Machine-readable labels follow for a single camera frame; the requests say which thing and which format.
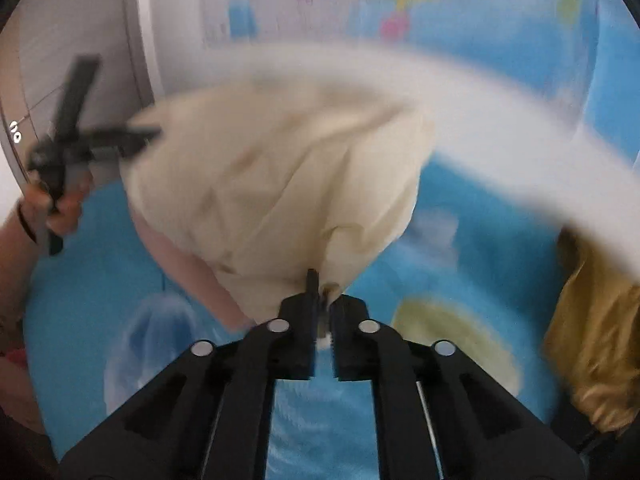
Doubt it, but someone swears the pink garment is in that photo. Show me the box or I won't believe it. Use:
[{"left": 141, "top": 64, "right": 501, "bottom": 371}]
[{"left": 132, "top": 210, "right": 256, "bottom": 333}]

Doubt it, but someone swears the cream shirt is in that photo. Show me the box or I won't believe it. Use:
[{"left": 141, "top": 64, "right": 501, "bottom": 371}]
[{"left": 120, "top": 82, "right": 436, "bottom": 326}]

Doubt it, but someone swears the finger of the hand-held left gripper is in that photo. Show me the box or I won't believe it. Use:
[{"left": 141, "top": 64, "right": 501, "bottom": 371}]
[
  {"left": 87, "top": 126, "right": 162, "bottom": 144},
  {"left": 87, "top": 141, "right": 151, "bottom": 162}
]

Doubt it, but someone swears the person's left forearm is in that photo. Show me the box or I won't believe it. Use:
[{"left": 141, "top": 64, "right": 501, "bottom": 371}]
[{"left": 0, "top": 200, "right": 53, "bottom": 356}]

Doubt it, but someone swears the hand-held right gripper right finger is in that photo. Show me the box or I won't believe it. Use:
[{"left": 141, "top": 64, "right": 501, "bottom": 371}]
[{"left": 330, "top": 295, "right": 586, "bottom": 480}]

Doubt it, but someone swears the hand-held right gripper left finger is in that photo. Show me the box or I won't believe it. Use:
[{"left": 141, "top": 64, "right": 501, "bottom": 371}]
[{"left": 60, "top": 270, "right": 321, "bottom": 480}]

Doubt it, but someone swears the mustard brown garment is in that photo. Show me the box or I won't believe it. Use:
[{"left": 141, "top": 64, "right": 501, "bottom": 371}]
[{"left": 542, "top": 230, "right": 640, "bottom": 433}]

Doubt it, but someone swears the blue floral bed sheet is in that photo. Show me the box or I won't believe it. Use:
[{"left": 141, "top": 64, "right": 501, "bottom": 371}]
[{"left": 22, "top": 160, "right": 576, "bottom": 480}]

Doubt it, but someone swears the person's left hand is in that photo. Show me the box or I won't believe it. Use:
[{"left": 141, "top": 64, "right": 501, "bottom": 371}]
[{"left": 30, "top": 180, "right": 92, "bottom": 241}]

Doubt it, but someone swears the colourful wall map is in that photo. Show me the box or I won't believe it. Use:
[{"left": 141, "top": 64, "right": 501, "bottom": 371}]
[{"left": 200, "top": 0, "right": 640, "bottom": 161}]

